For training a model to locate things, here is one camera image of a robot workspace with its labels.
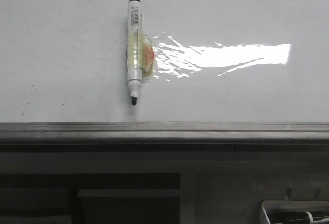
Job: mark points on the white whiteboard marker with tape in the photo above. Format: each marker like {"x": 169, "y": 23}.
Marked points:
{"x": 140, "y": 53}

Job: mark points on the white marker tray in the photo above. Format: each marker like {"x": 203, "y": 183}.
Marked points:
{"x": 285, "y": 211}

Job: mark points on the white whiteboard with aluminium frame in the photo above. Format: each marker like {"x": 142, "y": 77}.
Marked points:
{"x": 227, "y": 73}

